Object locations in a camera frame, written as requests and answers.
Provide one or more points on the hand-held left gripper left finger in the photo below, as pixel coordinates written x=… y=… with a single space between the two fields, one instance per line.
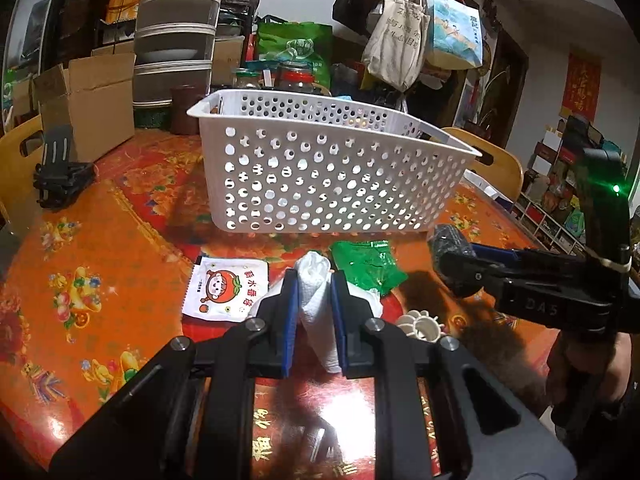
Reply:
x=290 y=322

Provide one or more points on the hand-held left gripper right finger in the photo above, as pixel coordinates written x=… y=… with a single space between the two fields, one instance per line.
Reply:
x=340 y=322

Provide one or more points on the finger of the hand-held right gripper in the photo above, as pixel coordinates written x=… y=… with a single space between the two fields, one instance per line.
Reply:
x=500 y=252
x=470 y=277

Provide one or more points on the white paper tissue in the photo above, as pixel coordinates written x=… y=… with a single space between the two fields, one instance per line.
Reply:
x=316 y=305

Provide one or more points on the black plastic bag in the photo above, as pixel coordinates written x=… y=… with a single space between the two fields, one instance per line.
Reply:
x=448 y=241

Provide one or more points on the white perforated plastic basket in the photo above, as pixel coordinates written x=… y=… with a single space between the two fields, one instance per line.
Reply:
x=310 y=180

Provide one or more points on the person's right hand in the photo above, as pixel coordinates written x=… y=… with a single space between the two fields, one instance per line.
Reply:
x=619 y=367

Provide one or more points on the green plastic wrapper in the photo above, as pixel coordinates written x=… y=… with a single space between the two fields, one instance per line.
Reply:
x=367 y=265

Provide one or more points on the cluttered storage shelf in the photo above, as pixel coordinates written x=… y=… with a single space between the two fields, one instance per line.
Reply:
x=550 y=200

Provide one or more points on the white cartoon wipe packet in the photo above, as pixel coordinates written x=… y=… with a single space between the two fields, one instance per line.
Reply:
x=225 y=287

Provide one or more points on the wooden chair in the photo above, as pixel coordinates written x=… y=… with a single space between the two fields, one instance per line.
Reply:
x=17 y=180
x=502 y=162

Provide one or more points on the red patterned tablecloth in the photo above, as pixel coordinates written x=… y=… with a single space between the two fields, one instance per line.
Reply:
x=115 y=270

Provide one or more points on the blue printed paper bag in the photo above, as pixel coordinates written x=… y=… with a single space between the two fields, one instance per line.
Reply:
x=455 y=30

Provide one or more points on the dark brown cup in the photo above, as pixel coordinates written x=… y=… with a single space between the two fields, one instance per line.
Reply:
x=189 y=110

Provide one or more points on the beige canvas tote bag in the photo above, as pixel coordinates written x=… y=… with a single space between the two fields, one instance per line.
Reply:
x=397 y=40

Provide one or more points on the glass jar of red sauce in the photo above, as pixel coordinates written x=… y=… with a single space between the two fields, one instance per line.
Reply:
x=296 y=79

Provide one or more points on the small glass jar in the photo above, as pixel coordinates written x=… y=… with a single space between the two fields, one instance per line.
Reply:
x=247 y=79

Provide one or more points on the black clamp tool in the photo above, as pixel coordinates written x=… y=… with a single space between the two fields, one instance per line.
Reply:
x=62 y=175

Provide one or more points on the green plastic bag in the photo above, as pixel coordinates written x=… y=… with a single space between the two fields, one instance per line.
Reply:
x=300 y=45

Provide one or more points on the brown cardboard box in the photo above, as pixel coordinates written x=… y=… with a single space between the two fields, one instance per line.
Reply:
x=95 y=105

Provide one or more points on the stack of grey lidded containers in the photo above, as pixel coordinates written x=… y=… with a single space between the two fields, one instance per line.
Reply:
x=172 y=35

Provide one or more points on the red wall poster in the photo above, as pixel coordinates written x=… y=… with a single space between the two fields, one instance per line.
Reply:
x=581 y=85

